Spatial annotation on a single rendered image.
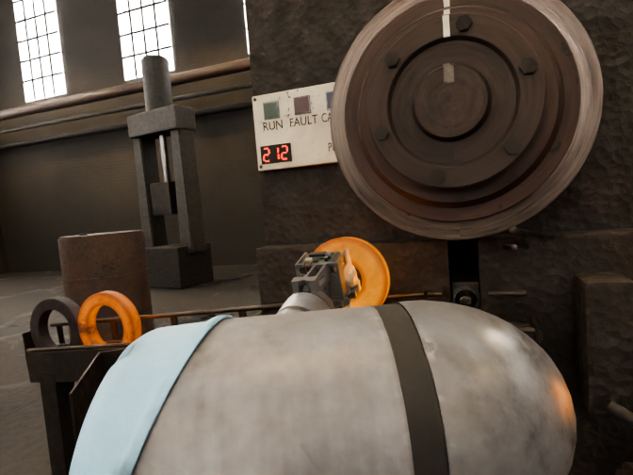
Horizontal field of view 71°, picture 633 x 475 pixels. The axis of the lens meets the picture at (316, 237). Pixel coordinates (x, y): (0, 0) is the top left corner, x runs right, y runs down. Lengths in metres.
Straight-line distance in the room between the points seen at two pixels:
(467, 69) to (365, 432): 0.67
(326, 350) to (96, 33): 10.19
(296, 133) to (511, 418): 0.94
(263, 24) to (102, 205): 8.89
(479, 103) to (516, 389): 0.62
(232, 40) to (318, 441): 8.32
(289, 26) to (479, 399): 1.05
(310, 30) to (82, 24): 9.60
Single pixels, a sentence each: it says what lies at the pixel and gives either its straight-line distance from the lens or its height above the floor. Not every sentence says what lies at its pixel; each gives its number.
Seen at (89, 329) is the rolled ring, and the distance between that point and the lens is 1.36.
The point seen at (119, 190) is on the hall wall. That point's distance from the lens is 9.61.
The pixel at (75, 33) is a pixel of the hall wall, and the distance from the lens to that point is 10.71.
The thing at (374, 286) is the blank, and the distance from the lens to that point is 0.80.
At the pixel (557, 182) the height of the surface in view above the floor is 0.97.
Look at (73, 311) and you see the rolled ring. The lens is 1.39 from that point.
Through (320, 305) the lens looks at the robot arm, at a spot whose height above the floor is 0.83.
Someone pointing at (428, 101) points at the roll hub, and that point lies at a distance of 0.79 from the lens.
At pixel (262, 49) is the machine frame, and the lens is 1.18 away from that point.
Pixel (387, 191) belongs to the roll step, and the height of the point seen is 0.98.
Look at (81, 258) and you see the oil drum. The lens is 3.43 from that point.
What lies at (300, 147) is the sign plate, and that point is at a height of 1.10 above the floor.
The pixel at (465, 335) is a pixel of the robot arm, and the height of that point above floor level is 0.90.
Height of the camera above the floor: 0.97
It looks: 4 degrees down
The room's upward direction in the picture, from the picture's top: 5 degrees counter-clockwise
